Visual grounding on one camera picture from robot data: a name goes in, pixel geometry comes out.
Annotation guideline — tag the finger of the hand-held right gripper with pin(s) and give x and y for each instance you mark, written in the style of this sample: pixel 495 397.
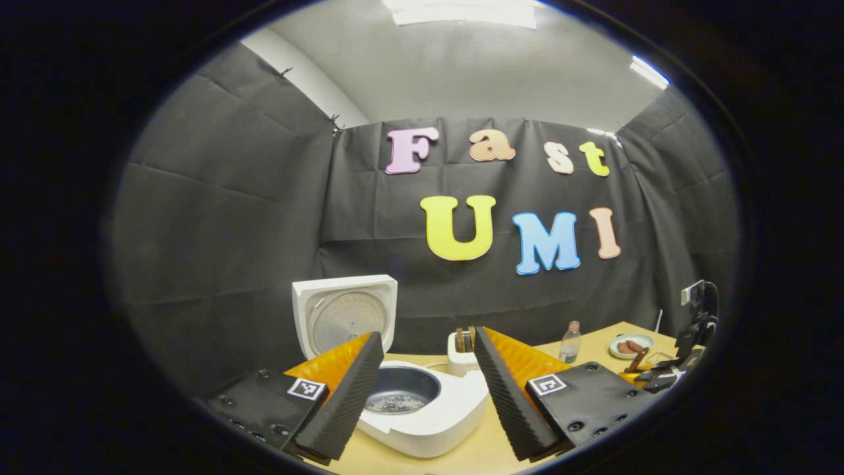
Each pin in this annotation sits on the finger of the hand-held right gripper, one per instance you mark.
pixel 659 381
pixel 682 361

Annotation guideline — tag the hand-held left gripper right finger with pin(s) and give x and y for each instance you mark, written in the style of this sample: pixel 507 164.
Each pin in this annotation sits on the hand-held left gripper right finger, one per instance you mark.
pixel 508 402

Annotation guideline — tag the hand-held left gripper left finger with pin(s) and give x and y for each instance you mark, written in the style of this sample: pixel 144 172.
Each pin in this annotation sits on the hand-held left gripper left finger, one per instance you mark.
pixel 343 402

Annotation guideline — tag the rice grains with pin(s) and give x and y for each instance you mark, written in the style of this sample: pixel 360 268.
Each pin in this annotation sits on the rice grains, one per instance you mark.
pixel 402 401

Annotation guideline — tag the white rice cooker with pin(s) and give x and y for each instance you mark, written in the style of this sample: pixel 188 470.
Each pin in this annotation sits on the white rice cooker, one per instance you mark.
pixel 448 415

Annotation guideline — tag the thin white rod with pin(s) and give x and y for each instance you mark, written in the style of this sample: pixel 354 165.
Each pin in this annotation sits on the thin white rod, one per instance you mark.
pixel 658 320

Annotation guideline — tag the red meat slice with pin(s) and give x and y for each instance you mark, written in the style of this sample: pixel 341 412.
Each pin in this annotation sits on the red meat slice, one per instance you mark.
pixel 623 348
pixel 636 346

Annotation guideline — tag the pale green plate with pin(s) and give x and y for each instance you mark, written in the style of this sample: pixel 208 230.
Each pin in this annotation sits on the pale green plate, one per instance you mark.
pixel 643 339

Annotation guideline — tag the white toaster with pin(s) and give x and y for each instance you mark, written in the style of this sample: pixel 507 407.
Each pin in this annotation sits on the white toaster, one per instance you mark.
pixel 461 363

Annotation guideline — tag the brown toast slice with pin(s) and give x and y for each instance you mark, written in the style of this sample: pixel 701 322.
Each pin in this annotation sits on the brown toast slice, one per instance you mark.
pixel 469 338
pixel 459 340

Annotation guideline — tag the clear plastic bottle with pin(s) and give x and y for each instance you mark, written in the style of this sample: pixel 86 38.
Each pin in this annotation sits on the clear plastic bottle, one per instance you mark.
pixel 570 343

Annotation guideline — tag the black backdrop cloth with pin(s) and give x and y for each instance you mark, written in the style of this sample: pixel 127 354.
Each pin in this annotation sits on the black backdrop cloth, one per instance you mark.
pixel 231 218

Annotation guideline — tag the small ceiling light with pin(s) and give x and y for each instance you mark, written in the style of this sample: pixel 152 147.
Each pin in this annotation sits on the small ceiling light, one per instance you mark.
pixel 649 71

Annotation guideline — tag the large ceiling light panel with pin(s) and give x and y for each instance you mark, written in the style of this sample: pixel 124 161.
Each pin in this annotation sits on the large ceiling light panel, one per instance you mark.
pixel 461 12

